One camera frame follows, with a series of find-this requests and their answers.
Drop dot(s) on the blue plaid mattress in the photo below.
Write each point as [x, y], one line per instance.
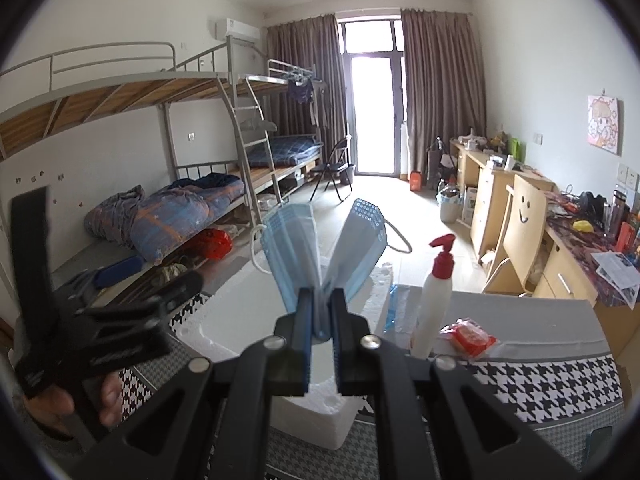
[285, 150]

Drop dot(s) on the grey metal bunk bed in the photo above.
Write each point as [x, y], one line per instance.
[125, 85]
[270, 80]

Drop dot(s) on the white red pump lotion bottle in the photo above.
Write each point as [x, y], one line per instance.
[432, 310]

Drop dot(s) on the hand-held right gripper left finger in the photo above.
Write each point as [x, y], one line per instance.
[304, 342]

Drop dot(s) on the houndstooth blanket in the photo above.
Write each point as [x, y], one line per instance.
[540, 390]

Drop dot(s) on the hanging dark clothes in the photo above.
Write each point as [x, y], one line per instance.
[302, 92]

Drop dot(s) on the green bag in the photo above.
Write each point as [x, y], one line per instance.
[516, 151]

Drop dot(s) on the dark drinking bottle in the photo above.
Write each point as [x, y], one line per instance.
[619, 212]

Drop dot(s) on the clear blue plastic bag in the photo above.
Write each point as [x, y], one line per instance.
[400, 310]

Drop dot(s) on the black folding chair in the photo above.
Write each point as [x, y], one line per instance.
[337, 165]

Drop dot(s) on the cluster of toiletry bottles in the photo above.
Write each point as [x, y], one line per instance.
[631, 237]

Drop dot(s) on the blue cloth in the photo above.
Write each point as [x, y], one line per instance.
[120, 271]

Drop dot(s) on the glass balcony door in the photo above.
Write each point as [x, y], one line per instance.
[372, 110]

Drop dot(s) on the white air conditioner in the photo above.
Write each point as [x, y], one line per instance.
[237, 29]

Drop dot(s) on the red snack packet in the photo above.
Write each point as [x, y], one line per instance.
[470, 337]

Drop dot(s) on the wooden desk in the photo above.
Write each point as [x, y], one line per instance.
[487, 195]

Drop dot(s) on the white bucket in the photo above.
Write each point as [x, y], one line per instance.
[450, 206]

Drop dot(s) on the yellow object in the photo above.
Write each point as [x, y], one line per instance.
[583, 226]

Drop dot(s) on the teal flat case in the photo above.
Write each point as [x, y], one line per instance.
[599, 442]

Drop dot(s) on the white foam box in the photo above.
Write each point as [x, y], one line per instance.
[235, 320]

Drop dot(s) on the small orange bin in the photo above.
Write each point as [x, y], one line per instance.
[415, 181]

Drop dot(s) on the printed papers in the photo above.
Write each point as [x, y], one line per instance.
[617, 277]

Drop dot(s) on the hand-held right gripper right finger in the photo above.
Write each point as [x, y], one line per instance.
[338, 342]

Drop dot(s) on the person's left hand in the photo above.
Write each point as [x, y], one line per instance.
[111, 400]

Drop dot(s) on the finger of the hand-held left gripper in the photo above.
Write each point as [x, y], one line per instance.
[135, 345]
[145, 289]

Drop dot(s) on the red plastic bag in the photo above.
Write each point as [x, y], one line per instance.
[212, 244]

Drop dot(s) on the blue face masks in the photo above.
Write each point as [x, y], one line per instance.
[295, 245]

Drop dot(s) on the cartoon wall picture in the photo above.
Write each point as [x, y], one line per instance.
[604, 125]

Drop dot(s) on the black headphones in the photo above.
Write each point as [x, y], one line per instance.
[592, 205]

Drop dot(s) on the brown curtain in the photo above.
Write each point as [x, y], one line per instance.
[305, 85]
[442, 90]

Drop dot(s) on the blue plaid quilt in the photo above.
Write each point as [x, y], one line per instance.
[175, 215]

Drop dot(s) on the wooden smiley face chair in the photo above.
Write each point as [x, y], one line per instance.
[522, 240]

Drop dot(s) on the white wall socket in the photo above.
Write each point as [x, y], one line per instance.
[627, 175]

